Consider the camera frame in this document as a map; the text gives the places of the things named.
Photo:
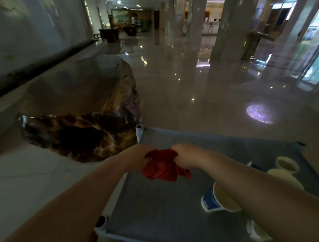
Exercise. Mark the large dark wooden root table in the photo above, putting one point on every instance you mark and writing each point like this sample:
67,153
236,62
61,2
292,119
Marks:
82,117

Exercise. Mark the framed landscape painting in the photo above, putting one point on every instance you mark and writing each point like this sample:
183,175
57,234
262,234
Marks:
120,16

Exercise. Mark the large white paper cup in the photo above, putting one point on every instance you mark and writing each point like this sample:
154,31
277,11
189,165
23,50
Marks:
284,175

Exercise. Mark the dark wooden desk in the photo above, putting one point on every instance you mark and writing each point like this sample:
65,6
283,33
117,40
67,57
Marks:
109,34

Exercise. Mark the small white paper cup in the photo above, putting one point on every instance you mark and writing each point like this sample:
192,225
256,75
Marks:
287,165

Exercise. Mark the narrow grey stone pillar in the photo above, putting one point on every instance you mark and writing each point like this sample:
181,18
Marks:
195,23

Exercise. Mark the person's left hand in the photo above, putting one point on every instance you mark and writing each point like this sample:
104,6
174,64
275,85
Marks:
135,157

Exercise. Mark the wooden root sculpture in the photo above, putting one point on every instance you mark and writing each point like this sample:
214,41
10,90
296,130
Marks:
255,43

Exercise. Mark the small dark wooden stool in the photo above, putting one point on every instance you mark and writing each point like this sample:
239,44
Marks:
97,36

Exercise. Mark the white paper cup blue print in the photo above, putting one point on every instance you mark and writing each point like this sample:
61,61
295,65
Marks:
255,231

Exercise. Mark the person's left forearm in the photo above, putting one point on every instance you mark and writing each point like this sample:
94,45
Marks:
74,199

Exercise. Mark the person's right fingers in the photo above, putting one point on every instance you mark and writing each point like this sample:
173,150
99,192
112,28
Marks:
175,153

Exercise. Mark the red cloth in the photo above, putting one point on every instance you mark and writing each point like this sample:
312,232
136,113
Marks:
163,167

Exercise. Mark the person's left fingers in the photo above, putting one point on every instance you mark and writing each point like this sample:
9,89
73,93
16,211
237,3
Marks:
147,155

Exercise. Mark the wide grey stone pillar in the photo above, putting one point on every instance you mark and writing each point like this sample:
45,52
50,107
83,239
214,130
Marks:
231,30

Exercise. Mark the grey fabric folding table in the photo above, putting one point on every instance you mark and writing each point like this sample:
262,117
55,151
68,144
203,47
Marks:
164,212

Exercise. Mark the green potted plant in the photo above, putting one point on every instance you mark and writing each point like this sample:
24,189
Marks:
146,26

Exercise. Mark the person's right forearm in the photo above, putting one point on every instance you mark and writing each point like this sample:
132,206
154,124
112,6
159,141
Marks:
261,197

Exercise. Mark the person's right hand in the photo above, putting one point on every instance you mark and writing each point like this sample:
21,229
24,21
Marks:
191,155

